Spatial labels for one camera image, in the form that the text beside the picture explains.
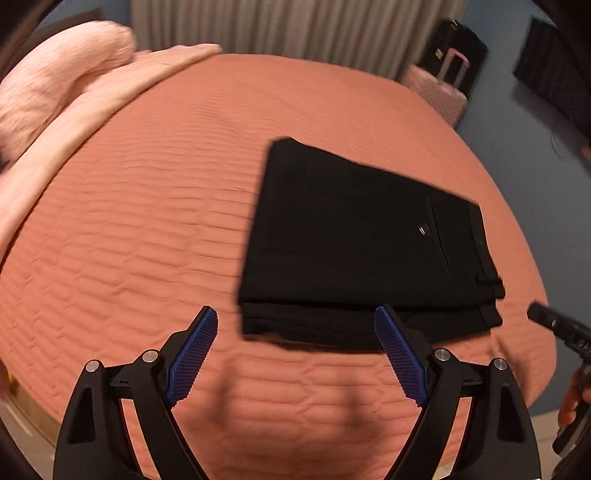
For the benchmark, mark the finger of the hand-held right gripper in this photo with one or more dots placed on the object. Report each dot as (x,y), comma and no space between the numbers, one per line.
(542,314)

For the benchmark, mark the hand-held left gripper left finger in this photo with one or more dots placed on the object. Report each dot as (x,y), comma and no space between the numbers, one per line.
(191,360)

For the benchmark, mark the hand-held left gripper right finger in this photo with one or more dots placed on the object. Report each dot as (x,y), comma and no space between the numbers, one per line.
(399,355)

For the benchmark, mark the black pants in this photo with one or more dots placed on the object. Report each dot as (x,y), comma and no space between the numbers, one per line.
(351,240)

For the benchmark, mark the person's right hand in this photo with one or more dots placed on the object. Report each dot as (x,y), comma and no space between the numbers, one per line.
(575,397)

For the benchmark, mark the bed with pink quilted cover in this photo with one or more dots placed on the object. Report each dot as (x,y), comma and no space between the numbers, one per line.
(161,230)

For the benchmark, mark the pink suitcase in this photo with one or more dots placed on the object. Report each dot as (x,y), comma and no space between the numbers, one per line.
(436,92)

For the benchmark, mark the light pink blanket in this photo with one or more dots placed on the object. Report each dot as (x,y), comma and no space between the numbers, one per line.
(92,120)

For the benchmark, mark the black suitcase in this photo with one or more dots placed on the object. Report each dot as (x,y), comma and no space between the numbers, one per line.
(461,46)

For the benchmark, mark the pink floral pillow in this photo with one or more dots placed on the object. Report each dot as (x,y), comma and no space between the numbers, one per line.
(51,78)

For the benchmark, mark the grey pleated curtain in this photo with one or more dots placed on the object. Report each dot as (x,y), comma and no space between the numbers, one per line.
(300,27)

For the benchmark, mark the wall-mounted television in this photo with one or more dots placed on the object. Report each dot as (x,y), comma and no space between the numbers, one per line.
(554,69)

